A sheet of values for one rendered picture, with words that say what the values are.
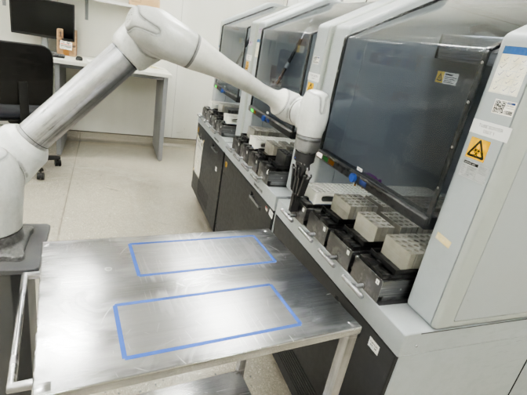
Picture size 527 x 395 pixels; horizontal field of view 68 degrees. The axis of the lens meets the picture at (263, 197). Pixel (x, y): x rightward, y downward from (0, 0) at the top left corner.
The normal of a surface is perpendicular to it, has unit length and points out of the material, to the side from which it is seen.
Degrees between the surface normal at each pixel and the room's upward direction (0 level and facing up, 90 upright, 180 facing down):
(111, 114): 90
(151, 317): 0
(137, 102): 90
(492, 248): 90
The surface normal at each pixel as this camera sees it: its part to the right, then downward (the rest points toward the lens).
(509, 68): -0.93, -0.02
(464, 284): 0.34, 0.40
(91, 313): 0.17, -0.92
